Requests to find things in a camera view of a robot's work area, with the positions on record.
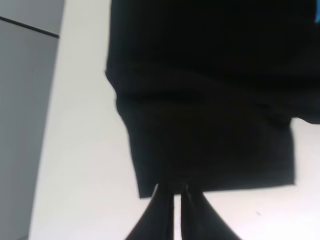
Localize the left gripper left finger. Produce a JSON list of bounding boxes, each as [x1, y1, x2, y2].
[[126, 184, 174, 240]]

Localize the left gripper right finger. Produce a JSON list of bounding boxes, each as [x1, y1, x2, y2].
[[181, 185, 241, 240]]

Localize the black printed t-shirt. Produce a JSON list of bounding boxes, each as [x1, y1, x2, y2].
[[106, 0, 320, 198]]

